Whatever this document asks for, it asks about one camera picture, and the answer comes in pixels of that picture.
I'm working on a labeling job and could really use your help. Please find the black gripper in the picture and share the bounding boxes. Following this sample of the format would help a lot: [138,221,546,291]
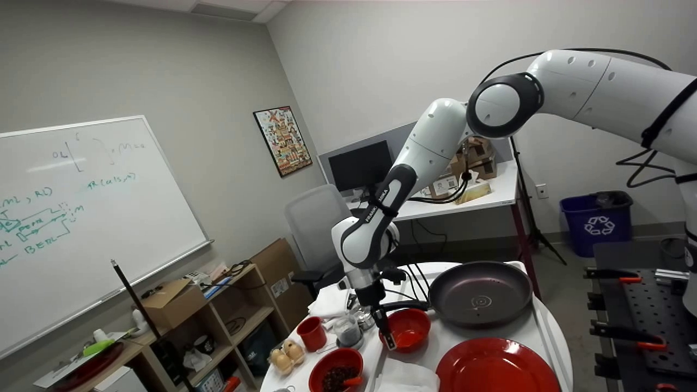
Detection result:
[354,276,402,353]

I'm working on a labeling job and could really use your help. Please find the dark nonstick frying pan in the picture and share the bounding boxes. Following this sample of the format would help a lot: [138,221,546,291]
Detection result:
[378,259,534,331]

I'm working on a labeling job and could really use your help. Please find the plain red bowl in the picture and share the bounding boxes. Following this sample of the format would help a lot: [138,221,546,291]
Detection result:
[379,306,433,354]

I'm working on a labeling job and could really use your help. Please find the white napkin pile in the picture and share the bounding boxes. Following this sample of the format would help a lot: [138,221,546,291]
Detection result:
[308,281,360,319]

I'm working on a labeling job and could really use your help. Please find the red bowl with dark contents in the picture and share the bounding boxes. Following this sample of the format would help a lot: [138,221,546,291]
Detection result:
[308,346,368,392]

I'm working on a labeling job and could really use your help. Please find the red mug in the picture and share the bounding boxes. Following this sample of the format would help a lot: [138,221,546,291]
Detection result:
[297,316,332,354]

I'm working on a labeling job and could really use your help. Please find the beige bread roll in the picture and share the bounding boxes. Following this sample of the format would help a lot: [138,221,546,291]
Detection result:
[269,346,293,377]
[283,337,308,365]

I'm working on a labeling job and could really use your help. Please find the red dinner plate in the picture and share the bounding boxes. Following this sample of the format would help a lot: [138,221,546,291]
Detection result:
[433,334,564,392]

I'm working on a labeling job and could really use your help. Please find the grey office chair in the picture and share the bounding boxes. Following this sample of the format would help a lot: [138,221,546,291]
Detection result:
[282,183,367,293]

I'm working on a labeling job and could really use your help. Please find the wooden cube shelf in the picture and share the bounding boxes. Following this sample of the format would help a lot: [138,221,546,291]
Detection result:
[30,262,295,392]

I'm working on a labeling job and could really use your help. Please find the beige box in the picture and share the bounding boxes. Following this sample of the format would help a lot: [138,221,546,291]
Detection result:
[433,180,495,206]

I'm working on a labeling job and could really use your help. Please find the black computer monitor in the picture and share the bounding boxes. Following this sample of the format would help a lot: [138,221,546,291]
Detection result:
[324,138,396,195]

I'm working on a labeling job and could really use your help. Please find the white desk red leg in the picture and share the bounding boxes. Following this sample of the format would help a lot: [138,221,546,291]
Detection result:
[346,158,544,293]

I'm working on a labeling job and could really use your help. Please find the stack of papers and books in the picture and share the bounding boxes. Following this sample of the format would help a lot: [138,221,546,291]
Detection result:
[183,262,235,300]

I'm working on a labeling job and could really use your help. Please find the black tripod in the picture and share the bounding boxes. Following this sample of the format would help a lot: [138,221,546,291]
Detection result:
[505,136,571,267]

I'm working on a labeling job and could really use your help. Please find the brown wooden desk organizer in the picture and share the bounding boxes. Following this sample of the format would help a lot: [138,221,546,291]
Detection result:
[452,133,501,180]

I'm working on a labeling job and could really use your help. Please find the small brown cardboard box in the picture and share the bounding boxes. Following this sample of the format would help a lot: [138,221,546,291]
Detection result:
[139,278,210,333]

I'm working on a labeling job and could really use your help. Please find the black clamp orange tip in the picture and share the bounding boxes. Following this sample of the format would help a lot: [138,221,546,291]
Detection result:
[582,266,644,288]
[588,317,667,356]

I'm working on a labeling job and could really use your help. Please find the blue recycling bin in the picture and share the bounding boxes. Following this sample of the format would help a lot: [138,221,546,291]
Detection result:
[559,190,636,259]

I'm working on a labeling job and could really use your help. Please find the small white bottle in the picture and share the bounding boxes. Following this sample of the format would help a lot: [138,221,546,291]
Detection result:
[131,306,150,337]

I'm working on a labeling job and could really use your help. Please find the thin black pole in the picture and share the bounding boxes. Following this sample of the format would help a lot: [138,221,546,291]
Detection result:
[109,259,177,373]

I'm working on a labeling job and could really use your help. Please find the black robot workbench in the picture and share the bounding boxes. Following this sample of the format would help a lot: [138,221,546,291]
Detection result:
[588,236,697,392]

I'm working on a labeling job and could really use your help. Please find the green shelf item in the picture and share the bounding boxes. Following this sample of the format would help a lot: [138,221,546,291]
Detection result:
[80,334,121,358]

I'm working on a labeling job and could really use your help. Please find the dark red shelf plate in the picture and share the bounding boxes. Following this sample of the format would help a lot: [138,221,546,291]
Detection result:
[61,340,129,390]

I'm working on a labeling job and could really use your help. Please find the round white pedestal table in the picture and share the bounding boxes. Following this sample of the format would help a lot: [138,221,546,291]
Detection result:
[259,259,576,392]

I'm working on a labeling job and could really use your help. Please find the framed colourful wall poster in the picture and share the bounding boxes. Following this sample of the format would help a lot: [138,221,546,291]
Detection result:
[250,104,317,180]

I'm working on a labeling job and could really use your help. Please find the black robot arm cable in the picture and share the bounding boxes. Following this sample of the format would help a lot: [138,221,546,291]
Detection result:
[406,45,697,206]

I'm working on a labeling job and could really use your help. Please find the wall whiteboard with green writing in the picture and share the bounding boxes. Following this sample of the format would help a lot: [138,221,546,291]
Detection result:
[0,112,213,361]

